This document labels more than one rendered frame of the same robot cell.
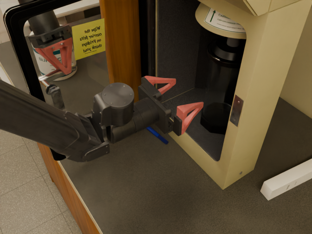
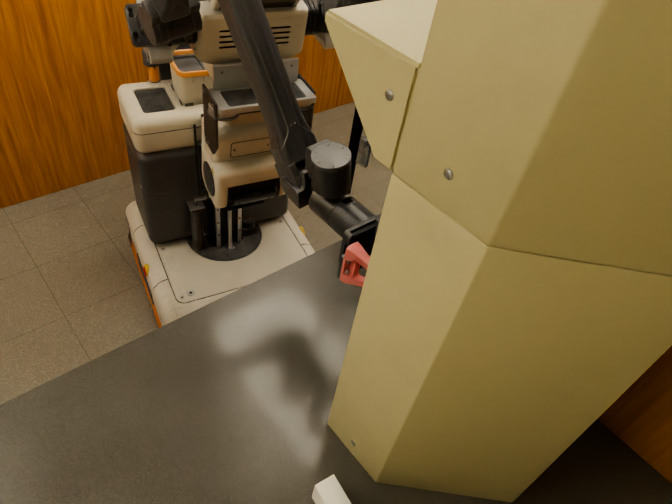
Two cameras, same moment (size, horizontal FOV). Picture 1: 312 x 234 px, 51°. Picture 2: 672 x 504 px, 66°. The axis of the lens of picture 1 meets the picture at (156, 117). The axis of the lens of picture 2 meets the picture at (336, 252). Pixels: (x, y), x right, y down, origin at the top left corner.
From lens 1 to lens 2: 0.63 m
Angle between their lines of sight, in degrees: 53
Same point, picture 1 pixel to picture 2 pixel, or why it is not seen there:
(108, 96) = (325, 148)
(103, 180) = (329, 276)
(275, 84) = (409, 346)
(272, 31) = (400, 220)
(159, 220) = (272, 336)
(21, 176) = not seen: hidden behind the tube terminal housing
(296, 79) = not seen: outside the picture
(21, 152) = not seen: hidden behind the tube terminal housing
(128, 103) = (318, 165)
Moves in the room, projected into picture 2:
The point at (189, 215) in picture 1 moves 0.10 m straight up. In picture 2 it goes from (280, 372) to (284, 336)
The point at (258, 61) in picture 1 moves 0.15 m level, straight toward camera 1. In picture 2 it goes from (377, 248) to (237, 207)
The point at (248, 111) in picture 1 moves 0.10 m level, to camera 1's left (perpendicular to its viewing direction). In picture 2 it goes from (362, 326) to (353, 263)
